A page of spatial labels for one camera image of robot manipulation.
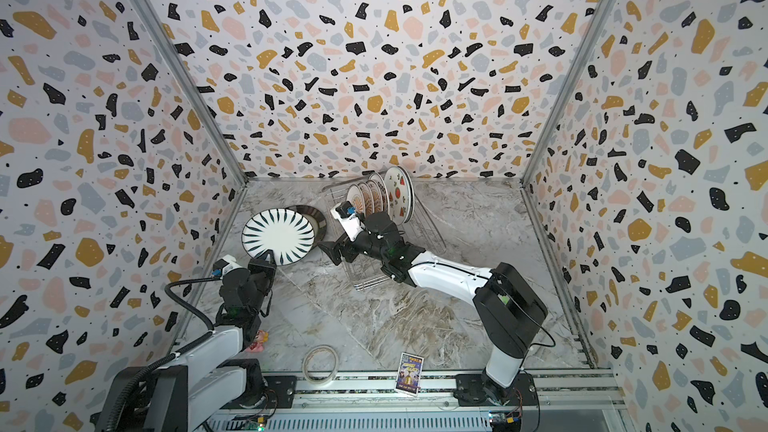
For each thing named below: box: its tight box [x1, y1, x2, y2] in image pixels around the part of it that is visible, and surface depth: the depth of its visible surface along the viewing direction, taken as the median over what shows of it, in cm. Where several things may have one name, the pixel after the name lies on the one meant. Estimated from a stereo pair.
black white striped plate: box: [241, 208, 315, 266], surface depth 92 cm
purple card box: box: [395, 352, 424, 396], surface depth 77 cm
